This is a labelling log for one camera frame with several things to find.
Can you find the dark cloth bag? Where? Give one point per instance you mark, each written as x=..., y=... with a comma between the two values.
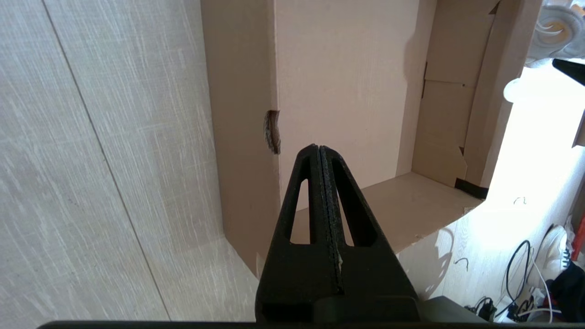
x=569, y=292

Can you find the brown cardboard shoe box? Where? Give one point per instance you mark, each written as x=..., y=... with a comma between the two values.
x=343, y=68

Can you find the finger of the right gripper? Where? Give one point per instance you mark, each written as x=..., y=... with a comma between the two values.
x=573, y=71

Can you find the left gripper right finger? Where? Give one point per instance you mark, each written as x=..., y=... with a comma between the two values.
x=379, y=283

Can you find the red object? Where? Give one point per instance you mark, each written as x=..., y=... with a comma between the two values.
x=579, y=237

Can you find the dark grey robot base plate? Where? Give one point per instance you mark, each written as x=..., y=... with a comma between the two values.
x=445, y=310

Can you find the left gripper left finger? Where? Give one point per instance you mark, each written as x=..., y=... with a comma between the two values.
x=283, y=283

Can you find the white shoe on floor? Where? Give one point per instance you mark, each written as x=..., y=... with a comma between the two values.
x=553, y=246

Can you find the white sneaker orange insole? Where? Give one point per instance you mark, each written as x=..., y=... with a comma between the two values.
x=557, y=32

